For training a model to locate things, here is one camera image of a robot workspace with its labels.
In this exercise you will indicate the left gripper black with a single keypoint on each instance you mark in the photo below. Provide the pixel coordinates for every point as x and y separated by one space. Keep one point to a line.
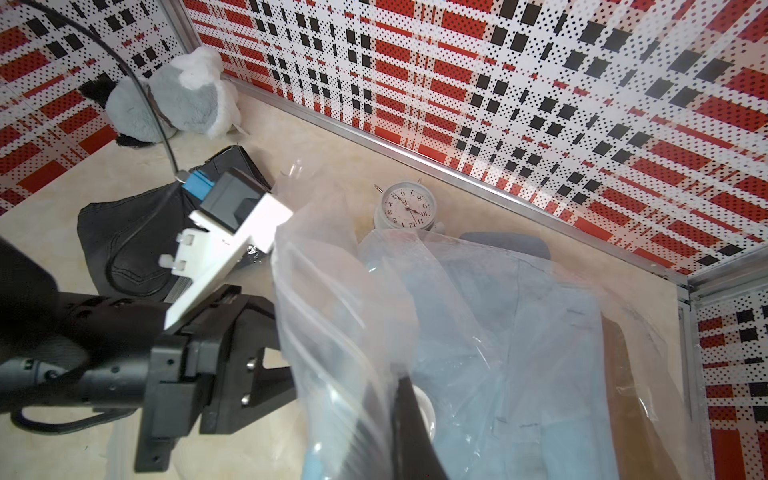
208 371

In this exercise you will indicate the white alarm clock on table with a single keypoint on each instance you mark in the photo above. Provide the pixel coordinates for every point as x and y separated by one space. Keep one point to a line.
407 205

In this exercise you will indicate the clear plastic vacuum bag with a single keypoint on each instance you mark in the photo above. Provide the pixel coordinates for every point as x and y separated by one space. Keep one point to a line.
652 432

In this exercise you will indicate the blue glasses case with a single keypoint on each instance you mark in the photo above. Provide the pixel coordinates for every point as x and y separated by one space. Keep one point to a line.
520 243

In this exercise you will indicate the white vacuum bag valve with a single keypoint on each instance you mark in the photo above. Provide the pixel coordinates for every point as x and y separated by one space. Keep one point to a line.
427 411

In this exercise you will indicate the dark grey trousers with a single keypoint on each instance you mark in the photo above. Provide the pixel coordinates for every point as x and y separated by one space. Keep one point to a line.
123 240

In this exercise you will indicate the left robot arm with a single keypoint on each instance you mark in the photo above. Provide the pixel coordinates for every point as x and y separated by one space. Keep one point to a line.
70 362

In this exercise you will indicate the light blue folded garment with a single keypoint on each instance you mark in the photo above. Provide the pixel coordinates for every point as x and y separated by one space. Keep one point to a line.
510 357

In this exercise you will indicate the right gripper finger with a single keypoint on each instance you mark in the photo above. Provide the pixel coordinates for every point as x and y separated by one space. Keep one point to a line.
413 456

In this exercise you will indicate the grey white plush toy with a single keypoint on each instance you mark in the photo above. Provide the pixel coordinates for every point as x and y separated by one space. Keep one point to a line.
188 95

